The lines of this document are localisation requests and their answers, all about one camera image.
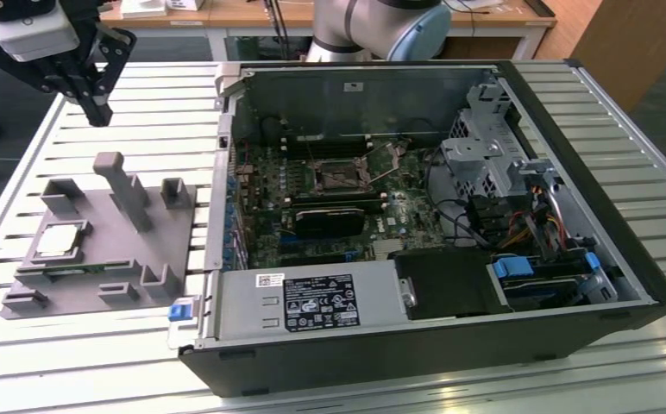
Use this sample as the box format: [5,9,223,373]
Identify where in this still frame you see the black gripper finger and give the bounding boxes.
[93,25,139,128]
[0,35,101,128]

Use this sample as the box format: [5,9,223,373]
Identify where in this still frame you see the silver CPU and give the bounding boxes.
[33,224,82,256]

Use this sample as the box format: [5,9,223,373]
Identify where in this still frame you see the CPU socket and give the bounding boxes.
[309,158,373,193]

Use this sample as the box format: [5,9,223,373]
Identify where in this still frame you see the white cardboard box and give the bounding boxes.
[121,0,171,19]

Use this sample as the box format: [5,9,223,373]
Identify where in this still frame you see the grey plastic parts rack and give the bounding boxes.
[0,151,199,321]

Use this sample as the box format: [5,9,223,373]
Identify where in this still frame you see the RAM slot white clips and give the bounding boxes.
[283,198,390,206]
[283,144,381,152]
[283,132,381,140]

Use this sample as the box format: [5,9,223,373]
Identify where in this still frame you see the green RAM stick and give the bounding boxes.
[42,263,107,275]

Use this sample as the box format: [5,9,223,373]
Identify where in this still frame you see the black graphics card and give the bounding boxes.
[293,207,367,239]

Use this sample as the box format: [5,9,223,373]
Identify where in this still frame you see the green motherboard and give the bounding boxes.
[226,137,443,271]

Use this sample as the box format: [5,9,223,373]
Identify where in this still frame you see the silver power supply unit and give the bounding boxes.
[211,267,409,346]

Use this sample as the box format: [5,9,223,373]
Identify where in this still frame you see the silver chipset heatsink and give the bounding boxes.
[373,240,405,260]

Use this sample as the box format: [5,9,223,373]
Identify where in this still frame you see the silver metal drive cage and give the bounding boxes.
[439,84,559,199]

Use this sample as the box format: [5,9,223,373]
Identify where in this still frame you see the black plastic drive cover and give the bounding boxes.
[393,249,513,321]

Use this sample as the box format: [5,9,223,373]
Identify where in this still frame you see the blue disk carrier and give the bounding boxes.
[491,254,586,312]

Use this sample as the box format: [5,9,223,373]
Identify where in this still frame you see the black open PC case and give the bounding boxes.
[169,59,666,398]

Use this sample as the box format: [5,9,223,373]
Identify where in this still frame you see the wooden cabinet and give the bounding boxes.
[571,0,666,113]

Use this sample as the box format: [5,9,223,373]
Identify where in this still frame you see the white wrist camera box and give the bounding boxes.
[0,0,81,62]

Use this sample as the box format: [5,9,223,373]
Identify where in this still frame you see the wooden desk white frame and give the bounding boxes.
[0,0,559,61]

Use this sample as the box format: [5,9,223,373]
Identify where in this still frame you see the coloured wire bundle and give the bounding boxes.
[497,185,574,262]

